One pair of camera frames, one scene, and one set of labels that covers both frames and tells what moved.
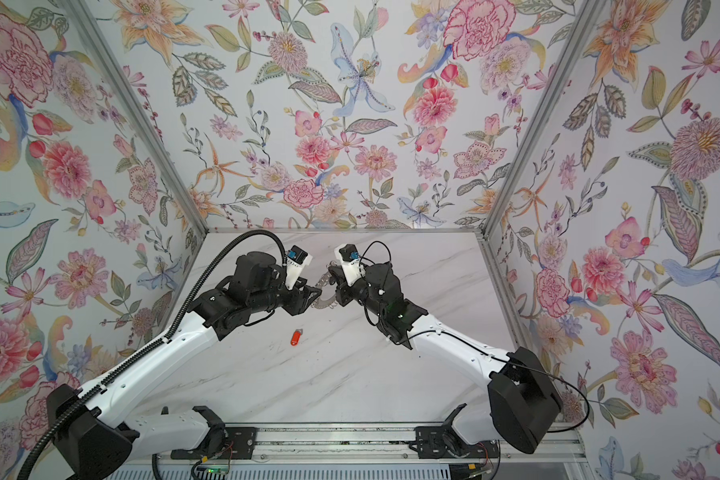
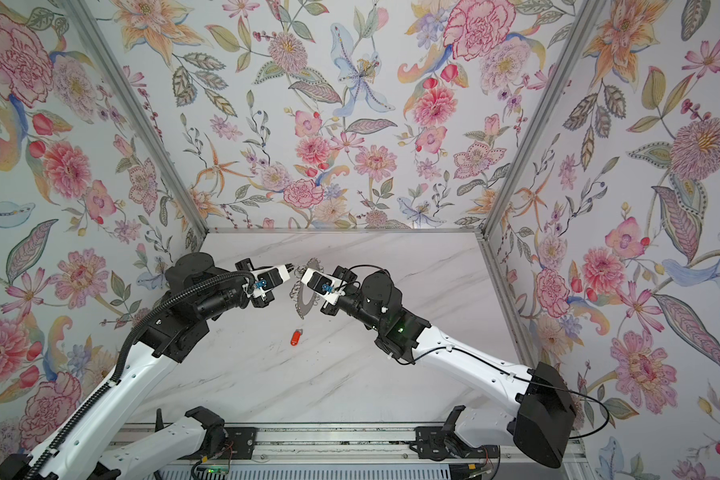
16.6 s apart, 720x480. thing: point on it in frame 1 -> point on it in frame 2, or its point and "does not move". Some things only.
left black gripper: [301, 297] -> [259, 302]
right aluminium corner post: [578, 36] does not move
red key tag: [296, 337] does not move
